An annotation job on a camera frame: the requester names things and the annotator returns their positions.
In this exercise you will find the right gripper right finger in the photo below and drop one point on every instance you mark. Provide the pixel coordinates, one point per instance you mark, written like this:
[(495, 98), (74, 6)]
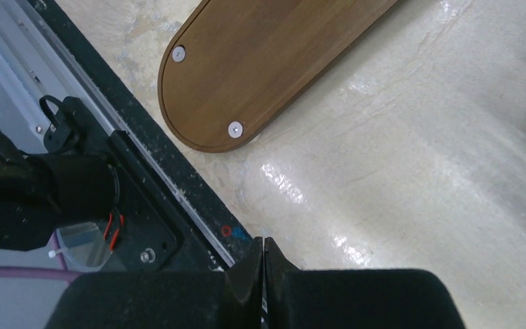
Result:
[(368, 298)]

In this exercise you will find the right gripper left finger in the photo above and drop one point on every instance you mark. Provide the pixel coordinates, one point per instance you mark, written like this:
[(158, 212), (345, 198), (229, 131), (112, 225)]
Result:
[(167, 299)]

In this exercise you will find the brown wooden oval tray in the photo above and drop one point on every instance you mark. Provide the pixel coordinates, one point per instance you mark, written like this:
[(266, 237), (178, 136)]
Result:
[(235, 66)]

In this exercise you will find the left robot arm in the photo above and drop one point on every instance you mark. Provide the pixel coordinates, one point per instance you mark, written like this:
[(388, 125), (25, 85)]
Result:
[(66, 185)]

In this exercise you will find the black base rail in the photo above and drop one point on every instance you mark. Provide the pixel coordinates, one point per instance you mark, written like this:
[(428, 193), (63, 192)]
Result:
[(212, 222)]

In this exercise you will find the aluminium frame rail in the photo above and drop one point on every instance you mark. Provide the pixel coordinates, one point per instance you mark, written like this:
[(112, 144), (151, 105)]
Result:
[(33, 63)]

